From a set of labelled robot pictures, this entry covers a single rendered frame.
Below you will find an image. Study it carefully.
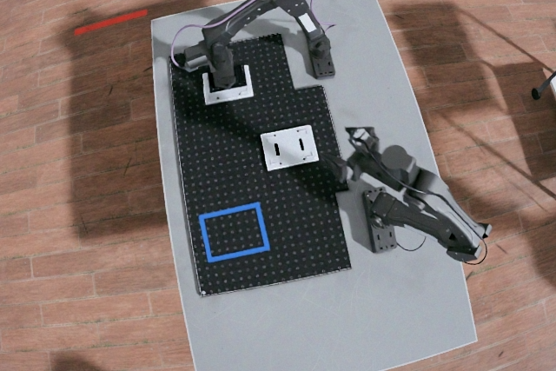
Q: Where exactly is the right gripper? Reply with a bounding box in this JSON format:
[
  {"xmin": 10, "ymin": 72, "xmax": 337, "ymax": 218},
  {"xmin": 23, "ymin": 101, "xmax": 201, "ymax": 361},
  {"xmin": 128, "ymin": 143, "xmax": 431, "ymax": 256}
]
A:
[{"xmin": 202, "ymin": 49, "xmax": 236, "ymax": 89}]

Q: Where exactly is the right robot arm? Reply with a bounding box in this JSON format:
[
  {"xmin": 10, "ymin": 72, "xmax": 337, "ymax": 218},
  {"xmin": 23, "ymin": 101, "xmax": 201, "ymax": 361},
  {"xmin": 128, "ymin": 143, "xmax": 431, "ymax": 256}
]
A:
[{"xmin": 184, "ymin": 0, "xmax": 335, "ymax": 77}]

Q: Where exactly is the blue tape outline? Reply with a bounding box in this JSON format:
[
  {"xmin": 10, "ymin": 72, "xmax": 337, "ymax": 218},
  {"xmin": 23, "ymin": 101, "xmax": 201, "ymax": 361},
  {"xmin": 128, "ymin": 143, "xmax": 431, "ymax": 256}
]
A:
[{"xmin": 199, "ymin": 202, "xmax": 269, "ymax": 262}]

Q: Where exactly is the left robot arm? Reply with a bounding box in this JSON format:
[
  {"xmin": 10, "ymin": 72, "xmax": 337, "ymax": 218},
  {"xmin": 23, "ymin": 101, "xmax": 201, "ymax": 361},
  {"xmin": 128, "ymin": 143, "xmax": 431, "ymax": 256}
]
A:
[{"xmin": 364, "ymin": 145, "xmax": 493, "ymax": 262}]

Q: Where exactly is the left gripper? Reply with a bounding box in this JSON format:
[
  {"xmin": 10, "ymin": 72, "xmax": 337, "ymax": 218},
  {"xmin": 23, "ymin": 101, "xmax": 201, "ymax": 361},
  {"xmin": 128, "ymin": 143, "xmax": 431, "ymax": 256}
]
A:
[{"xmin": 322, "ymin": 127, "xmax": 385, "ymax": 183}]

